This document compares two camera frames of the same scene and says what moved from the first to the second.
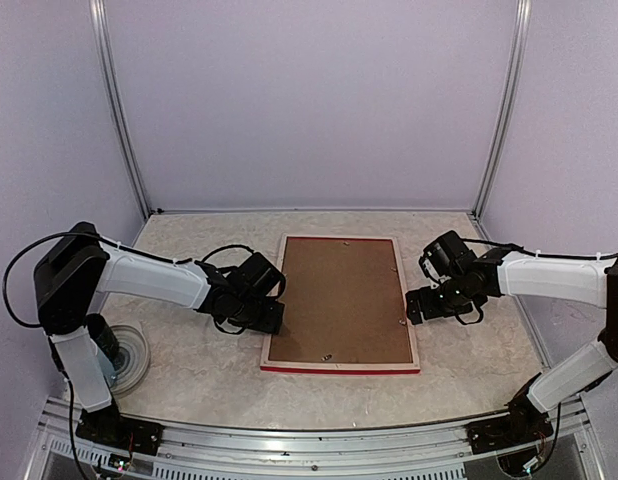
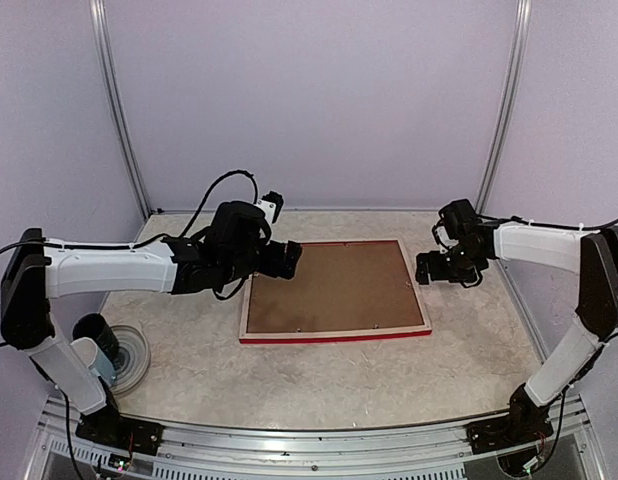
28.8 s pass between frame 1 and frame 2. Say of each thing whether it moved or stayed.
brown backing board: moved
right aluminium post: stayed
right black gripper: moved
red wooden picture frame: moved
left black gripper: moved
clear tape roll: stayed
